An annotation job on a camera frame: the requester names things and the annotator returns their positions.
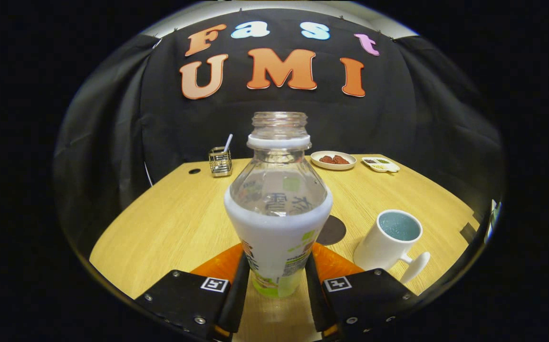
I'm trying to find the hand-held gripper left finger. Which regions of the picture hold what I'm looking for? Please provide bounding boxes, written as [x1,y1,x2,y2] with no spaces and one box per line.
[134,242,251,342]

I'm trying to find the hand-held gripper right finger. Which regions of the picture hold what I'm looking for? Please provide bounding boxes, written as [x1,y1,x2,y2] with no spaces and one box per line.
[305,242,420,342]

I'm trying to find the dark brown round coaster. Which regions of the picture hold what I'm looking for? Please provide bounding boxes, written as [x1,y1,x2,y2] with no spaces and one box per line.
[316,215,347,246]

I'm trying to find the clear plastic juice bottle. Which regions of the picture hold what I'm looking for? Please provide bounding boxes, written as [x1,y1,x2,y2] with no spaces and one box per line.
[223,112,334,299]

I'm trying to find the white cup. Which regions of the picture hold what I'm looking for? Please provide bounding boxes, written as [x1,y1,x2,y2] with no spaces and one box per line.
[353,209,431,285]

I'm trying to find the wooden table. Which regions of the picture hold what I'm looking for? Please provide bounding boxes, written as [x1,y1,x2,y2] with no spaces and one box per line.
[89,154,482,342]

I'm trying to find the white round plate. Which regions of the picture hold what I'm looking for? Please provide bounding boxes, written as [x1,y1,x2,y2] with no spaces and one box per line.
[310,151,357,171]

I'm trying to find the white divided dish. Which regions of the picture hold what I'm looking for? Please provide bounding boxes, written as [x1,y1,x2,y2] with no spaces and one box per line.
[362,157,401,173]

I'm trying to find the black backdrop cloth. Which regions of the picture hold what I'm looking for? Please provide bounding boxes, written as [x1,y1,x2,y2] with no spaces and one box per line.
[53,7,503,257]

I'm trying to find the metal wire utensil holder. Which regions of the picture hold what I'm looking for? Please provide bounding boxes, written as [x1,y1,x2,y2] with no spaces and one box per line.
[208,147,233,178]

